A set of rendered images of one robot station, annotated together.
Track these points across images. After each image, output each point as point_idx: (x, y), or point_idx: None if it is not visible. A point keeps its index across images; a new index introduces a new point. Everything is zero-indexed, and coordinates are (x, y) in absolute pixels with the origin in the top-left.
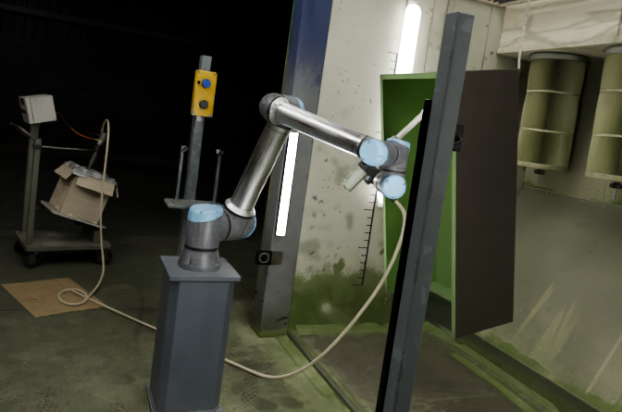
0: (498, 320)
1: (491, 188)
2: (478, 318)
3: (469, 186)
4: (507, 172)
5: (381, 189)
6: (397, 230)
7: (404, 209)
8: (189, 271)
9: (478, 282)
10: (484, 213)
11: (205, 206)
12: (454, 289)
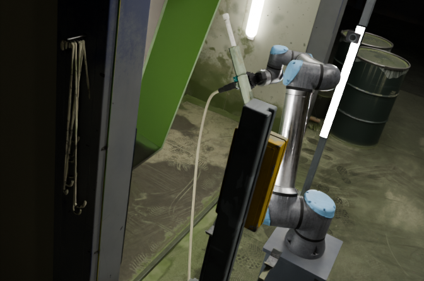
0: None
1: (168, 45)
2: (148, 130)
3: (187, 52)
4: (159, 29)
5: (281, 79)
6: None
7: None
8: None
9: (157, 109)
10: (168, 64)
11: (319, 201)
12: (172, 121)
